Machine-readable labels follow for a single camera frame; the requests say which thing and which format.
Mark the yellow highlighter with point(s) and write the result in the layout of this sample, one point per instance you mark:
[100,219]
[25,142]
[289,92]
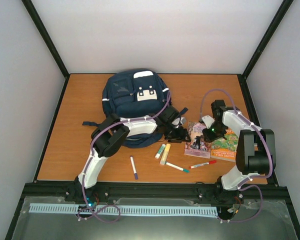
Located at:
[165,154]

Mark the orange Treehouse book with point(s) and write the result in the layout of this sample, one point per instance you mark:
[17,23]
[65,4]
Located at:
[225,148]

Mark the teal cap marker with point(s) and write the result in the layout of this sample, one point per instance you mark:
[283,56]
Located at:
[177,167]

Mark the purple cap marker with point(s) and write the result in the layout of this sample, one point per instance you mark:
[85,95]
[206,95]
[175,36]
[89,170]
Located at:
[134,168]

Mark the red cap marker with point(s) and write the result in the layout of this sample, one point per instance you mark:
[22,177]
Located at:
[203,164]

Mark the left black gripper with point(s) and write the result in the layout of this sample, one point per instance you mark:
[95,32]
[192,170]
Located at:
[180,136]

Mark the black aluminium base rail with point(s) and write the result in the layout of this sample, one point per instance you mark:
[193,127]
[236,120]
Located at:
[107,192]

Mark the right black frame post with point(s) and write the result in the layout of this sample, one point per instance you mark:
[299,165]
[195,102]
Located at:
[271,29]

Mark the navy blue backpack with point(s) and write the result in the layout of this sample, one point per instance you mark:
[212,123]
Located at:
[134,93]

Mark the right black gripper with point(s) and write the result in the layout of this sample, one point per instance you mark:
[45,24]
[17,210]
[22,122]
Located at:
[211,138]

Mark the pink Taming Shrew book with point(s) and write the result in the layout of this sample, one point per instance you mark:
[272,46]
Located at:
[197,147]

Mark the left black frame post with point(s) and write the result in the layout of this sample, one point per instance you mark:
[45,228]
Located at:
[35,17]

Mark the small circuit board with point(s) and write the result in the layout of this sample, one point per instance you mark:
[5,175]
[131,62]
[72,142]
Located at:
[91,203]

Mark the black frame post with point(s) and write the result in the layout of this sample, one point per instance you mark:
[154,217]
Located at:
[35,17]
[271,29]

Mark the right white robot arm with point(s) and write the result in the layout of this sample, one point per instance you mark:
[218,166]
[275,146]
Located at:
[255,153]

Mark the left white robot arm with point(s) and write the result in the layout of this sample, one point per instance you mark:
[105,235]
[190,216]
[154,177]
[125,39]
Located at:
[134,133]

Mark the light blue cable duct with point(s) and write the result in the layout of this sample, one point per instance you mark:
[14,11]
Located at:
[126,210]

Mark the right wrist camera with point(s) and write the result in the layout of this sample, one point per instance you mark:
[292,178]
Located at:
[207,120]

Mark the green white glue stick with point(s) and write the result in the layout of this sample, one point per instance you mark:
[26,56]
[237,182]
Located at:
[160,151]

